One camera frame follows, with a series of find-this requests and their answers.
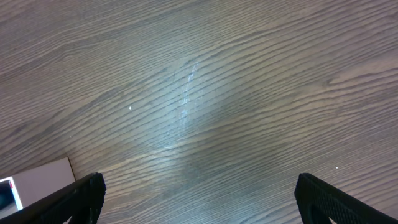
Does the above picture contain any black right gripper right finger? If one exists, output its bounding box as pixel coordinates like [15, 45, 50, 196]
[294, 173, 397, 224]

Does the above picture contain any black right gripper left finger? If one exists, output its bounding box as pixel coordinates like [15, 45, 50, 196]
[1, 172, 106, 224]

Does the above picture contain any white cardboard box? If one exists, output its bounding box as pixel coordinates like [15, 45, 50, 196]
[1, 157, 75, 218]

